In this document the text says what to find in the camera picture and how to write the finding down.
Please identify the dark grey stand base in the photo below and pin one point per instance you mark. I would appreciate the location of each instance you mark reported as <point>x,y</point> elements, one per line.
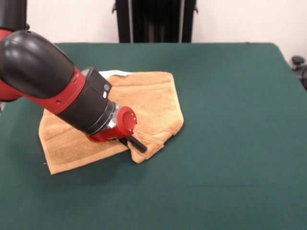
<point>298,60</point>

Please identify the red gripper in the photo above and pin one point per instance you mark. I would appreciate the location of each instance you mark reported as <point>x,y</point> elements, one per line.
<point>122,124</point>

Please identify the tan terry towel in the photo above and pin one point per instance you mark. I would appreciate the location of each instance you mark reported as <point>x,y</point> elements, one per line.
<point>148,100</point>

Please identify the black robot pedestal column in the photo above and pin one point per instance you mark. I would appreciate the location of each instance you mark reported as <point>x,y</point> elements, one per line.
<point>158,21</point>

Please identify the dark green table cloth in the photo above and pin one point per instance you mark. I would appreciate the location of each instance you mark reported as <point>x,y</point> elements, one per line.
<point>227,119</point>

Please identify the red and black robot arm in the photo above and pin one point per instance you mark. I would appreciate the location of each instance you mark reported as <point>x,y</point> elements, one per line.
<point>48,76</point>

